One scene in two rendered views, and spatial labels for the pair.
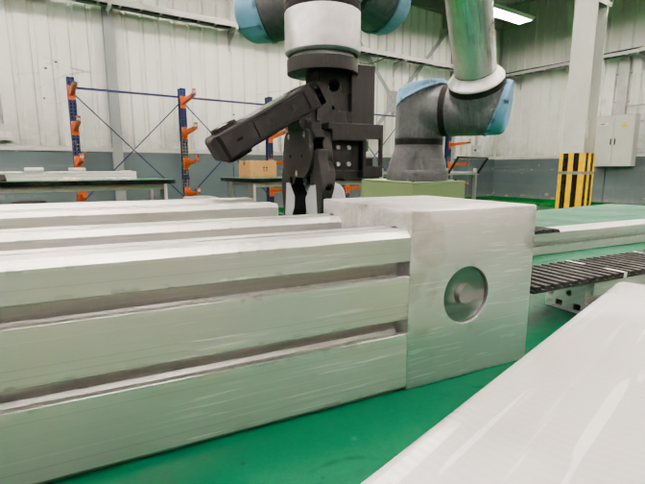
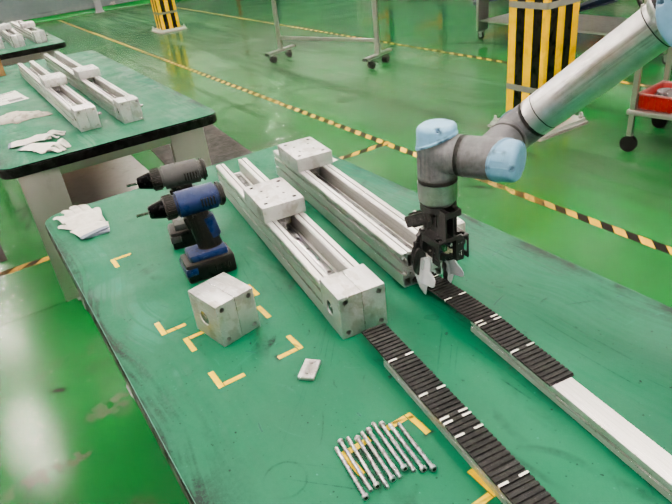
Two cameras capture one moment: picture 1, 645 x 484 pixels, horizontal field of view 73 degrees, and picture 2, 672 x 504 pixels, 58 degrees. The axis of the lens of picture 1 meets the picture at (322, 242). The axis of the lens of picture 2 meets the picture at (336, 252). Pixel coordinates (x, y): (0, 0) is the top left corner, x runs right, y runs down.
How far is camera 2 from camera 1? 1.26 m
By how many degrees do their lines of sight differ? 89
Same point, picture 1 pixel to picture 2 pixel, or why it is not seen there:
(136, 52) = not seen: outside the picture
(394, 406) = (317, 315)
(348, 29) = (424, 197)
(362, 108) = (441, 230)
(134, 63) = not seen: outside the picture
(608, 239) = (608, 442)
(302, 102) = (422, 217)
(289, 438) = (306, 302)
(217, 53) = not seen: outside the picture
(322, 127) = (427, 231)
